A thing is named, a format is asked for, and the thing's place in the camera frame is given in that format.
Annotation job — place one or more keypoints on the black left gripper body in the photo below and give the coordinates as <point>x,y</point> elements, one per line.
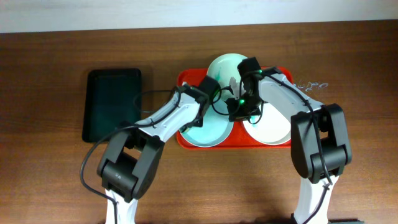
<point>195,122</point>

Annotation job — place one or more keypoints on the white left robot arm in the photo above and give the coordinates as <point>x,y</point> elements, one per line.
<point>131,158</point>

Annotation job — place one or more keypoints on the mint green plate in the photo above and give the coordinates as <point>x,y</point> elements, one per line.
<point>222,69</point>

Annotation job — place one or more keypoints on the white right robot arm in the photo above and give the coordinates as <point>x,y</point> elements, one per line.
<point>320,147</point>

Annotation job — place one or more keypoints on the black plastic tray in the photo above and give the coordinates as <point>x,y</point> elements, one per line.
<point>112,98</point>

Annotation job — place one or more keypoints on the red plastic tray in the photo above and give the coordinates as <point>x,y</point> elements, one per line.
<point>237,139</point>

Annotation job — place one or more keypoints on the white plate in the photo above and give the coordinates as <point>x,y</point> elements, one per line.
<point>272,129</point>

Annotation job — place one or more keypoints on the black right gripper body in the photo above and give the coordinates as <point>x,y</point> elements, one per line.
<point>241,114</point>

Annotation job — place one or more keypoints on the light blue plate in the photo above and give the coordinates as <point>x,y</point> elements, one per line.
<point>215,129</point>

